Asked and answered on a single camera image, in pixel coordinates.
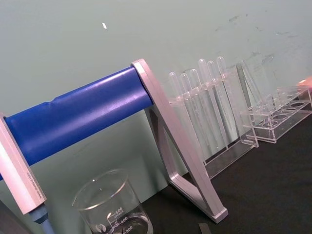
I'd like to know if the blue bar silver frame stand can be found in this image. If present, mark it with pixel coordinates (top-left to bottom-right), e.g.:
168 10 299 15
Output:
0 58 229 224

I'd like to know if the black table cloth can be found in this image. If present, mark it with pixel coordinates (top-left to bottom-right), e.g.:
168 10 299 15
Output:
136 103 312 234

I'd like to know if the clear acrylic pipette rack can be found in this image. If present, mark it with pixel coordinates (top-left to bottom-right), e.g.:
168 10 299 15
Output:
167 61 260 179

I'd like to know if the clear glass measuring beaker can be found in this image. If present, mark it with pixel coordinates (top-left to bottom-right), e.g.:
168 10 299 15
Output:
72 168 154 234

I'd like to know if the pink object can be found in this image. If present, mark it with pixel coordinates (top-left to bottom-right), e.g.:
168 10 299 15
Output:
296 76 312 89

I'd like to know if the blue pipettor handle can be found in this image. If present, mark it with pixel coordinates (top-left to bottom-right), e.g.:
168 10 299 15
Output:
29 203 53 234

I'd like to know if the clear acrylic test tube rack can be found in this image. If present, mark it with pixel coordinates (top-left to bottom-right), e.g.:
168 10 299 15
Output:
240 85 312 144

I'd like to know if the small grey flat strip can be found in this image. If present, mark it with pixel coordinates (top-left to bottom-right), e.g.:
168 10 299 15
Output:
198 222 212 234

